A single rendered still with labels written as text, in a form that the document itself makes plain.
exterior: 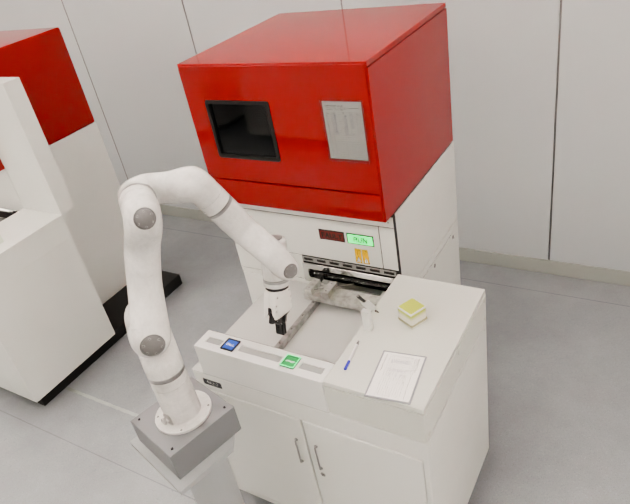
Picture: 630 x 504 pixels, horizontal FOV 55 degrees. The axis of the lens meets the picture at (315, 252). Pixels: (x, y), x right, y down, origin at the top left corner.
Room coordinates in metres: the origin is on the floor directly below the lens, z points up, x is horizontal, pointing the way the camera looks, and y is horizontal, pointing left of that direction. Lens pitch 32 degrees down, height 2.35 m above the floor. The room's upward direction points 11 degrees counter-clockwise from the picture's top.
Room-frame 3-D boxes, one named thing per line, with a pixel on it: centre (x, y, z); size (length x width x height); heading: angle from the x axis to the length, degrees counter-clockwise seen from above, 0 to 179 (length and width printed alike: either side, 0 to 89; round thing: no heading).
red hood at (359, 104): (2.43, -0.17, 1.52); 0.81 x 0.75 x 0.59; 54
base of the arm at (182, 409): (1.46, 0.53, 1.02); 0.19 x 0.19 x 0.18
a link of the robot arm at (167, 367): (1.49, 0.55, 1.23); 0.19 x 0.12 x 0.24; 17
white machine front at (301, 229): (2.18, 0.02, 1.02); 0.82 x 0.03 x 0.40; 54
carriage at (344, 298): (1.97, -0.09, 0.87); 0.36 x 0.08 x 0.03; 54
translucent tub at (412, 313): (1.63, -0.29, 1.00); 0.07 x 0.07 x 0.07; 28
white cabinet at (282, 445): (1.75, -0.01, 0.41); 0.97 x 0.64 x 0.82; 54
